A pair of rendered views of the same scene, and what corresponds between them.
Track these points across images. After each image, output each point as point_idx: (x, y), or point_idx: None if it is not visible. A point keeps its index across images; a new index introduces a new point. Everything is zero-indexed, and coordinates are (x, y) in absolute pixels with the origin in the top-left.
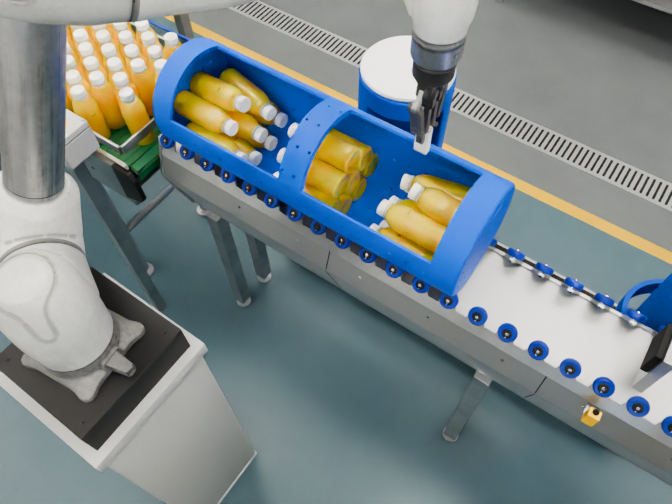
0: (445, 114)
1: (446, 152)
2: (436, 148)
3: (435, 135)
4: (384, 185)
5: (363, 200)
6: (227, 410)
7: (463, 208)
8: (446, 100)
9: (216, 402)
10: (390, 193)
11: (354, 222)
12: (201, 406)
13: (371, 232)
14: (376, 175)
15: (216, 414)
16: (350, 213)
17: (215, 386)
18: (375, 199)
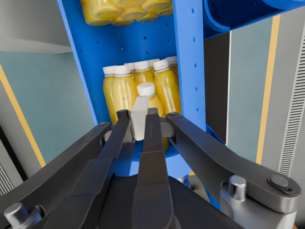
0: (282, 12)
1: (190, 102)
2: (187, 90)
3: (268, 6)
4: (168, 32)
5: (148, 26)
6: (41, 43)
7: (131, 165)
8: (297, 6)
9: (22, 41)
10: (165, 42)
11: (76, 65)
12: (2, 41)
13: (83, 86)
14: (170, 19)
15: (28, 43)
16: (130, 27)
17: (12, 38)
18: (154, 35)
